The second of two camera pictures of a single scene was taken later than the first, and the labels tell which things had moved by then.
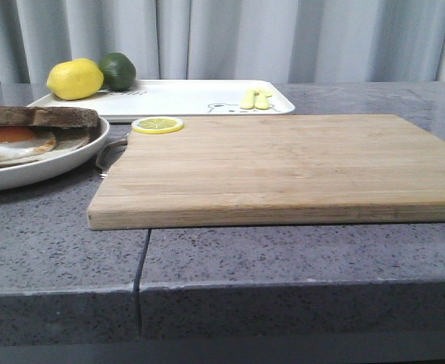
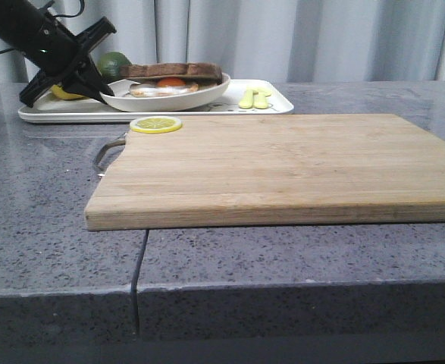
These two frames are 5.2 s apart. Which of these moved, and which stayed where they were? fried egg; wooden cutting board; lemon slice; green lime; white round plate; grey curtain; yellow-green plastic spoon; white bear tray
Moved: white round plate; fried egg
Stayed: green lime; yellow-green plastic spoon; wooden cutting board; white bear tray; lemon slice; grey curtain
